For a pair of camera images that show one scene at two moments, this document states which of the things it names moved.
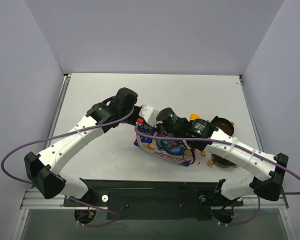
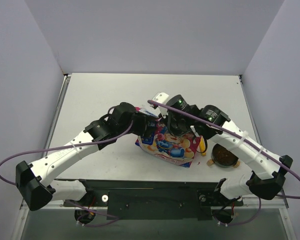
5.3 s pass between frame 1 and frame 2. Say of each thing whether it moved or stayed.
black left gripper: moved
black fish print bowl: stayed
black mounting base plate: stayed
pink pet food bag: stayed
